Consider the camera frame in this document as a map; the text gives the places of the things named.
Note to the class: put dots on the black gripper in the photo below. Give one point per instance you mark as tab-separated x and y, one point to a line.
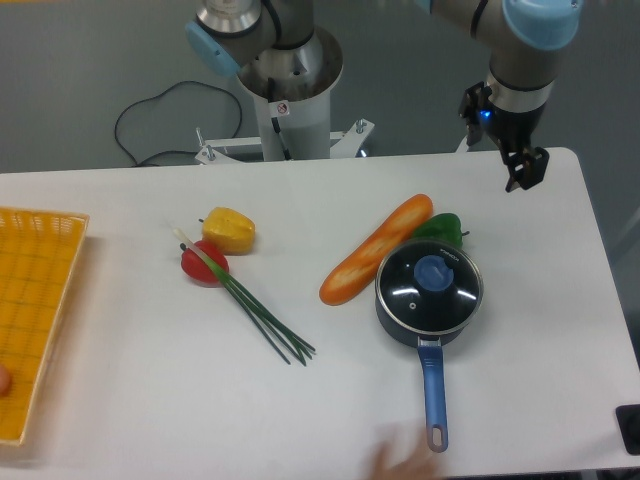
513	131

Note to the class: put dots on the glass lid blue knob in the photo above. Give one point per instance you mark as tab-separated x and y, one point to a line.
427	288

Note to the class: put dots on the dark saucepan blue handle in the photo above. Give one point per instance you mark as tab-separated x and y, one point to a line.
431	355

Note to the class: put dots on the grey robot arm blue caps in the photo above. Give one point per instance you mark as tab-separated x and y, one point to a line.
527	39

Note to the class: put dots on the blurred human hand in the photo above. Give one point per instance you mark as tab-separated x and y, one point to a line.
418	463

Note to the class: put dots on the green toy bell pepper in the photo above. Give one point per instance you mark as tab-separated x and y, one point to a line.
445	227

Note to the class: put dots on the orange toy baguette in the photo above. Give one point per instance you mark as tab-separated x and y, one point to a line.
349	278

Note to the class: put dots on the black object at table edge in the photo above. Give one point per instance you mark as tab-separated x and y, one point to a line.
628	418

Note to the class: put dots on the green toy spring onion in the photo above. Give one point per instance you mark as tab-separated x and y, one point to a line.
281	338

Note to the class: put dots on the yellow toy bell pepper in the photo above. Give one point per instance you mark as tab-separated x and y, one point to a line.
229	230

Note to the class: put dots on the yellow woven basket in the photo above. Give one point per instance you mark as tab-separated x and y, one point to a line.
39	253

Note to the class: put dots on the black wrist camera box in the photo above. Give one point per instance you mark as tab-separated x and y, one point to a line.
473	106

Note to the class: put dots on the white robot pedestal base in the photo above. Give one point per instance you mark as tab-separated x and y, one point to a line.
291	91

